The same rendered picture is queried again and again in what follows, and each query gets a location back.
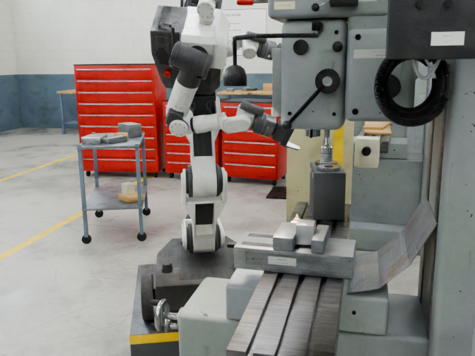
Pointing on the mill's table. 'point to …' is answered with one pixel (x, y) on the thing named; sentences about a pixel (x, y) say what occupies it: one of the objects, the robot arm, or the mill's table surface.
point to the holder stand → (327, 190)
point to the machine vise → (274, 261)
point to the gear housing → (291, 11)
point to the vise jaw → (285, 237)
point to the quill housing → (335, 118)
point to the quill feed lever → (327, 78)
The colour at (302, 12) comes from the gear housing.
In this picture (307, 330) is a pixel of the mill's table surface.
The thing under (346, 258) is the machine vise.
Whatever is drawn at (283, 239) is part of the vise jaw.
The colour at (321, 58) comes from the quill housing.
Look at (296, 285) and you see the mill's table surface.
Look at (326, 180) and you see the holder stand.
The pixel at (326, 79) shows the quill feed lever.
